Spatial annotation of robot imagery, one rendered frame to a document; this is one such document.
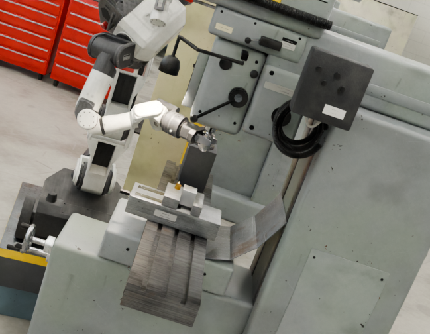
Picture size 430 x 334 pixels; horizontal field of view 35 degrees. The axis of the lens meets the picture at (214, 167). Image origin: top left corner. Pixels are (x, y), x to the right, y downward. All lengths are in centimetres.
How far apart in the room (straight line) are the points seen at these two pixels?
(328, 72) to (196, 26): 216
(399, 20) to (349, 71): 879
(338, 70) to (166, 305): 88
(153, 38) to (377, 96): 89
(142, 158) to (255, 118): 208
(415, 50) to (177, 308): 1017
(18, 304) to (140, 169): 142
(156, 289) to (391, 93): 106
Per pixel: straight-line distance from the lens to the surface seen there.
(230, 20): 235
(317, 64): 213
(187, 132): 254
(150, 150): 439
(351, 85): 216
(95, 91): 264
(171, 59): 242
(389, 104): 247
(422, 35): 1195
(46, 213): 316
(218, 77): 240
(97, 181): 332
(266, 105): 240
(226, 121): 243
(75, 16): 720
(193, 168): 291
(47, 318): 276
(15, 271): 322
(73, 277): 265
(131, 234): 255
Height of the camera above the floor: 192
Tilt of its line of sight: 17 degrees down
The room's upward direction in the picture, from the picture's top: 20 degrees clockwise
